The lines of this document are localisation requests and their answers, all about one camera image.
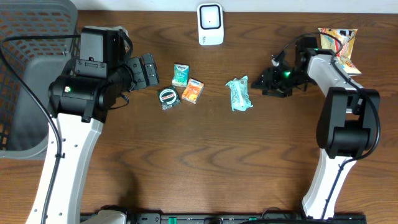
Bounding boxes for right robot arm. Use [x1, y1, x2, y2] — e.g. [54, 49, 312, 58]
[251, 35, 381, 221]

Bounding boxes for teal packet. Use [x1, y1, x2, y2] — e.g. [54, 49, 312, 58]
[226, 75, 253, 111]

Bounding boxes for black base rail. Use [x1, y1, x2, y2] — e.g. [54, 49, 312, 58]
[80, 212, 368, 224]

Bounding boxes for yellow snack bag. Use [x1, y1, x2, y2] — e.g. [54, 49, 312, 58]
[318, 28, 362, 76]

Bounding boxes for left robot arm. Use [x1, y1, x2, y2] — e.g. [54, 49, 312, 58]
[27, 26, 159, 223]

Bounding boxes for green tissue pack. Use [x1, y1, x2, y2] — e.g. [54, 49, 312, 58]
[172, 64, 190, 87]

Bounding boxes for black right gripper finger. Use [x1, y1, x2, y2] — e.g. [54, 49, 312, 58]
[262, 89, 292, 98]
[251, 70, 271, 90]

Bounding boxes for black round-logo packet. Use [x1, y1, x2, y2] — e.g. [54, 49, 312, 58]
[157, 86, 181, 110]

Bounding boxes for dark grey plastic basket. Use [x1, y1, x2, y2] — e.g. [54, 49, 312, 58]
[0, 0, 80, 161]

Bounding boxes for orange tissue pack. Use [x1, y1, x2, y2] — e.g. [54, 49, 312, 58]
[182, 78, 205, 104]

